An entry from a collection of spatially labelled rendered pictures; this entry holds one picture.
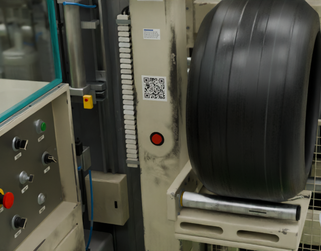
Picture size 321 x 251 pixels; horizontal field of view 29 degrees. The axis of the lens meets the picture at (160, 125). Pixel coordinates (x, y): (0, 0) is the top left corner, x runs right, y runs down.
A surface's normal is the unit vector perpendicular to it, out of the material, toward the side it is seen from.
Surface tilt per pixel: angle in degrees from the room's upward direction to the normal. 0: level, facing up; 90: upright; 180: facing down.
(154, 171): 90
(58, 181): 90
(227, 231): 90
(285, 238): 90
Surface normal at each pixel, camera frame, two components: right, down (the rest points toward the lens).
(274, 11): -0.14, -0.76
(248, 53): -0.27, -0.34
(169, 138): -0.32, 0.36
